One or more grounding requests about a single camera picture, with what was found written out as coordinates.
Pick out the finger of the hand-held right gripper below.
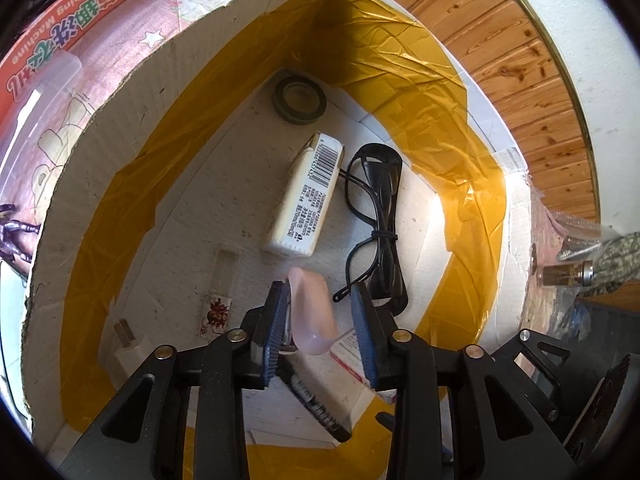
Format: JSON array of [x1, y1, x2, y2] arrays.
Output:
[[492, 328, 571, 424], [562, 354, 632, 464]]

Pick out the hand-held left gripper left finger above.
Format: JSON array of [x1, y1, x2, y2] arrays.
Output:
[[57, 281, 293, 480]]

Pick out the person's right forearm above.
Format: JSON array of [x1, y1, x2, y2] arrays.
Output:
[[579, 231, 640, 297]]

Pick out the cream box with barcode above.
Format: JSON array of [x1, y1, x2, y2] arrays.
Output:
[[259, 131, 347, 256]]

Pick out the black marker pen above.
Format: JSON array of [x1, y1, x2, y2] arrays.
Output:
[[289, 374, 354, 444]]

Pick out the glass jar with brown contents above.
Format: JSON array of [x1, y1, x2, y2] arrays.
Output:
[[541, 259, 597, 287]]

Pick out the clear bubble wrap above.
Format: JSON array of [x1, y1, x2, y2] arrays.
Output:
[[529, 174, 622, 262]]

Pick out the pink translucent plastic piece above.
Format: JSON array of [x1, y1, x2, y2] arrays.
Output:
[[280, 267, 339, 357]]

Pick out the white cardboard box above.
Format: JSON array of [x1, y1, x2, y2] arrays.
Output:
[[21, 0, 532, 480]]

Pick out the green tape roll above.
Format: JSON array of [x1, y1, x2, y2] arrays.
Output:
[[273, 75, 329, 125]]

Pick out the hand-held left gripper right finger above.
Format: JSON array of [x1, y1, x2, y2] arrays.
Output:
[[349, 284, 586, 480]]

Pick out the orange printed cardboard box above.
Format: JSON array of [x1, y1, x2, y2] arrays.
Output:
[[0, 0, 211, 123]]

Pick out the white paper sheet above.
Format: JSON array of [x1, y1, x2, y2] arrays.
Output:
[[249, 427, 342, 450]]

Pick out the white charger plug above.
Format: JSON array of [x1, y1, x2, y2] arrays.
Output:
[[106, 321, 152, 377]]

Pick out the purple figurine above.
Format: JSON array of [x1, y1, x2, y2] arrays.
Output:
[[0, 203, 39, 277]]

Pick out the white and red staples box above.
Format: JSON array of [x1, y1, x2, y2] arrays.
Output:
[[329, 326, 401, 403]]

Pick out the black safety glasses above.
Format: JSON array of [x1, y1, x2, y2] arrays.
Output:
[[332, 143, 409, 317]]

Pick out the small printed lip balm tube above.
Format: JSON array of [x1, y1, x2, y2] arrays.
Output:
[[199, 244, 239, 337]]

